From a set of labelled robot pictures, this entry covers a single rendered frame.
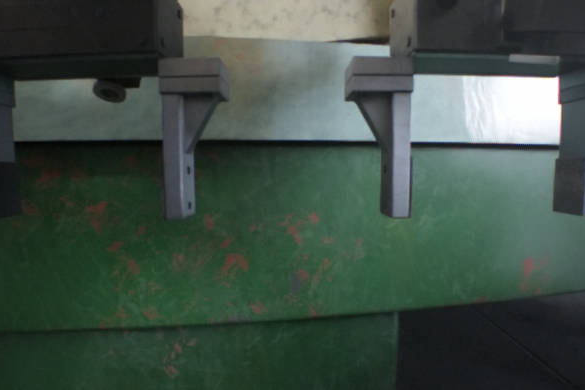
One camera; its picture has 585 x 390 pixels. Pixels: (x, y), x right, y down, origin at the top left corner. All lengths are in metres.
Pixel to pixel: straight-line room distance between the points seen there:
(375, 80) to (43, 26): 0.20
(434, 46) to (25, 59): 0.25
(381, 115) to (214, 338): 0.40
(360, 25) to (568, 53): 0.50
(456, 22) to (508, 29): 0.03
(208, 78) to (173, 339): 0.40
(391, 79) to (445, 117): 0.22
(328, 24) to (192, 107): 0.50
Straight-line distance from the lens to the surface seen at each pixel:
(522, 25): 0.22
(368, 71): 0.21
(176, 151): 0.21
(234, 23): 0.67
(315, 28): 0.68
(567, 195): 0.29
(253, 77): 0.36
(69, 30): 0.24
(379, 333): 0.55
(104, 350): 0.56
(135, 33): 0.22
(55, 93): 0.41
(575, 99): 0.29
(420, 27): 0.22
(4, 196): 0.29
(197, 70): 0.21
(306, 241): 0.38
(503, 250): 0.51
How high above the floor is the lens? 0.69
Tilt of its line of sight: 5 degrees down
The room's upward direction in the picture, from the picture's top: straight up
